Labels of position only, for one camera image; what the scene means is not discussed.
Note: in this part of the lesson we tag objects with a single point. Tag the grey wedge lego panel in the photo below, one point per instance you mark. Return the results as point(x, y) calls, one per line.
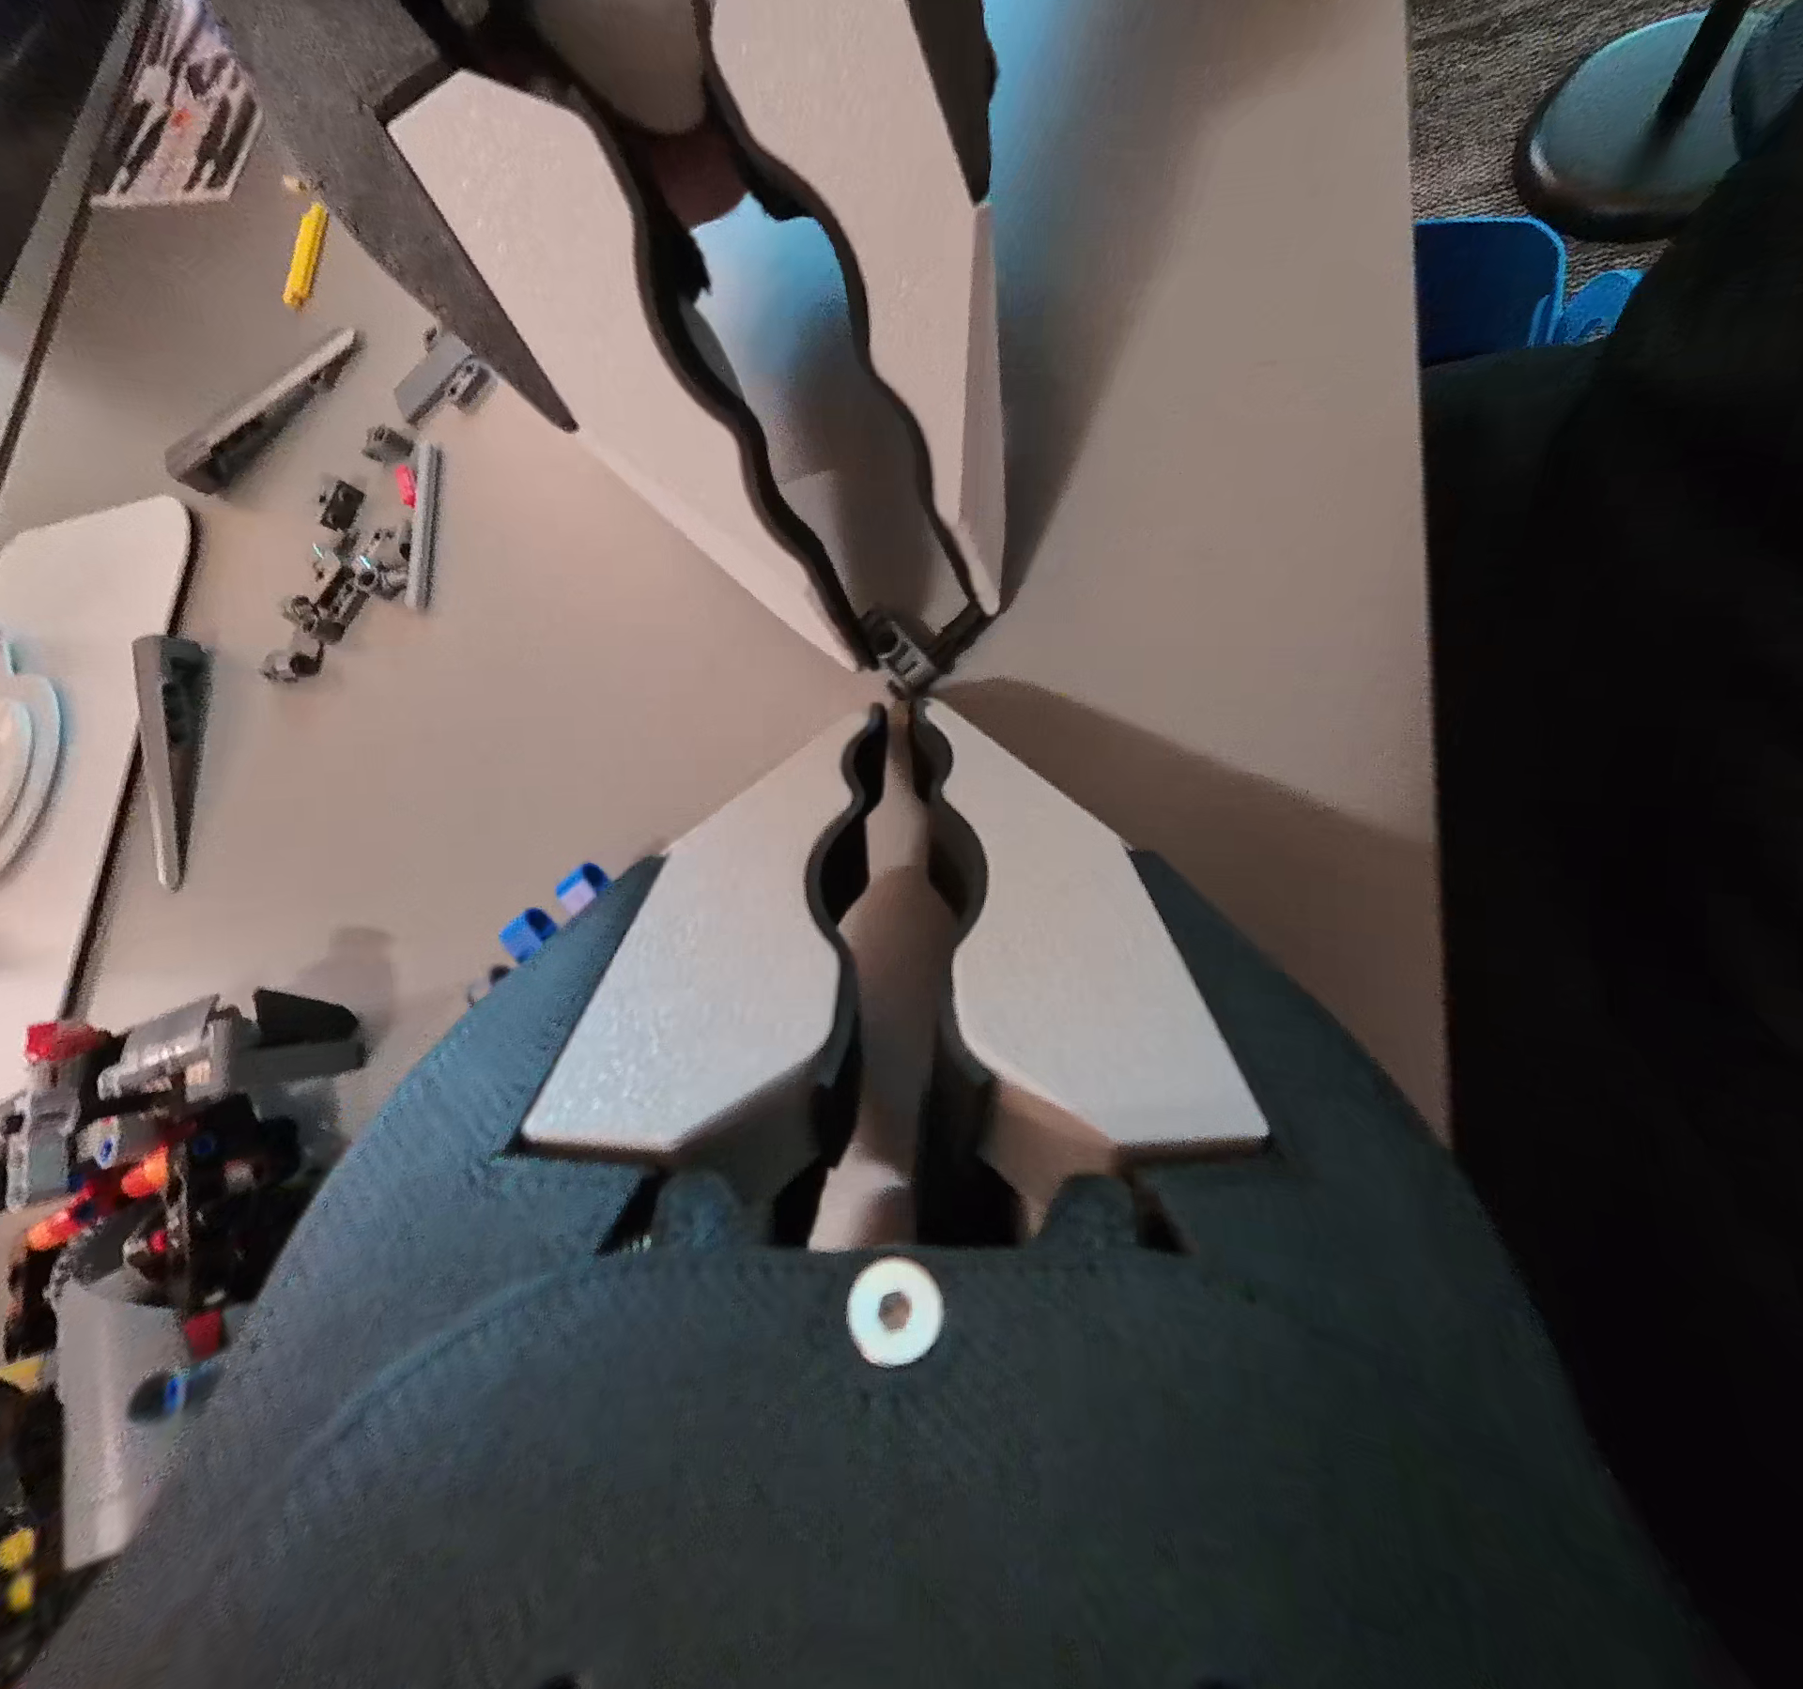
point(172, 746)

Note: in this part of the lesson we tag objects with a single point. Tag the long grey lego panel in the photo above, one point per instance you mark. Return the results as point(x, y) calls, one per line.
point(260, 410)

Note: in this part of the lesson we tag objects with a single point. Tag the partly built lego model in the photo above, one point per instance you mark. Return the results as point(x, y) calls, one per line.
point(126, 1225)

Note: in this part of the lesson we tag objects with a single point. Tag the blue plastic object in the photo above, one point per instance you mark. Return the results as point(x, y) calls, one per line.
point(1492, 290)

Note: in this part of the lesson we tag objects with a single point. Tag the grey angled lego piece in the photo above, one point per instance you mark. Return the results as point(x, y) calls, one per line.
point(442, 379)

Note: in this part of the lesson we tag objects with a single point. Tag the floor lamp base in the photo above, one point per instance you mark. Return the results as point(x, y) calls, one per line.
point(1632, 140)

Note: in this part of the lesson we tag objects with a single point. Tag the yellow lego axle piece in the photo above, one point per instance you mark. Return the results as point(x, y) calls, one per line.
point(302, 256)

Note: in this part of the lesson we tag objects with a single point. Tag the white flat board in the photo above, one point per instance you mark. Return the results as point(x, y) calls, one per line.
point(99, 619)

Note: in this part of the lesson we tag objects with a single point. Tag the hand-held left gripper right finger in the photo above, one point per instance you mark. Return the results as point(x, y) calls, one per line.
point(1097, 1011)

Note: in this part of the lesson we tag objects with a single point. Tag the white round stand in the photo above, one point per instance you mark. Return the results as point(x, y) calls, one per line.
point(21, 760)

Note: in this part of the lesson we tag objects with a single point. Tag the person's dark clothing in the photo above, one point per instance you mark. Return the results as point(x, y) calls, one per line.
point(1632, 871)

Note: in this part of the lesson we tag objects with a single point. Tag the thin grey lego beam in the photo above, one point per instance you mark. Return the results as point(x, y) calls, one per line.
point(424, 526)

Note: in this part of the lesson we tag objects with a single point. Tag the lego instruction booklet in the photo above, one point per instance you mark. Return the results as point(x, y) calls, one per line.
point(176, 99)

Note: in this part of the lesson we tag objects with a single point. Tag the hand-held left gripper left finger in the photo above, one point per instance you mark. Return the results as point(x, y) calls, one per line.
point(688, 1011)

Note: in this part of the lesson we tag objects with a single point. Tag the small dark lego connector piece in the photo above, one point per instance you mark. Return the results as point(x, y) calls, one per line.
point(901, 648)

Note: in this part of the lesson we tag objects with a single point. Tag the cluster of small dark lego pieces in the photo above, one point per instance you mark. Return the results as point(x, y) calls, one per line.
point(344, 564)

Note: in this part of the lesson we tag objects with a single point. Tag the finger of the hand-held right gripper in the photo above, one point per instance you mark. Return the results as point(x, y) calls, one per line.
point(845, 99)
point(564, 267)

